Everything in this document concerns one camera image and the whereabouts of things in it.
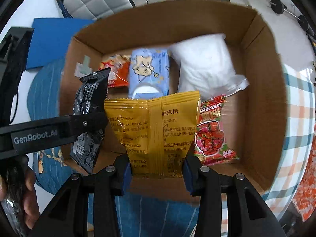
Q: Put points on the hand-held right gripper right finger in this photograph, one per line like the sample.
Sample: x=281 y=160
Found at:
x=188 y=177

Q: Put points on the black snack packet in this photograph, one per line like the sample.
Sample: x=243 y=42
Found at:
x=88 y=96

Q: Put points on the cardboard box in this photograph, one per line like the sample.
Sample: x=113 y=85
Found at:
x=259 y=79

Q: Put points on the light blue tissue pack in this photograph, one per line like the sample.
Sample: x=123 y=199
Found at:
x=148 y=71

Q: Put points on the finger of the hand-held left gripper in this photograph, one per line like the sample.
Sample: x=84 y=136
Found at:
x=85 y=126

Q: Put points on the person's left hand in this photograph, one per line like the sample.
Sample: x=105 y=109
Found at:
x=30 y=197

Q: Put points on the orange snack packet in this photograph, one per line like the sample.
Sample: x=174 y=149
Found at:
x=116 y=71

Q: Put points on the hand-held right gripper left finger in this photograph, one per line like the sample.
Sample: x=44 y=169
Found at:
x=127 y=177

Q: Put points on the blue foam cushion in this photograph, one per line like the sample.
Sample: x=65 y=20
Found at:
x=54 y=44

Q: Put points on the red snack packet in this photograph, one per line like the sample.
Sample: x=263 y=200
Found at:
x=212 y=133

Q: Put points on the plaid bed sheet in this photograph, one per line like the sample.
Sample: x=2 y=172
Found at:
x=296 y=116

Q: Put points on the orange floral blanket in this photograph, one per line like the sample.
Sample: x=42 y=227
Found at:
x=308 y=190

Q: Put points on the yellow snack packet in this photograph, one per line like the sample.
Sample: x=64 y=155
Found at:
x=153 y=133

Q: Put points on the white plastic bag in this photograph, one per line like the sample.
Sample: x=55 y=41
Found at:
x=202 y=66

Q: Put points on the short barbell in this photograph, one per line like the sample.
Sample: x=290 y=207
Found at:
x=276 y=5

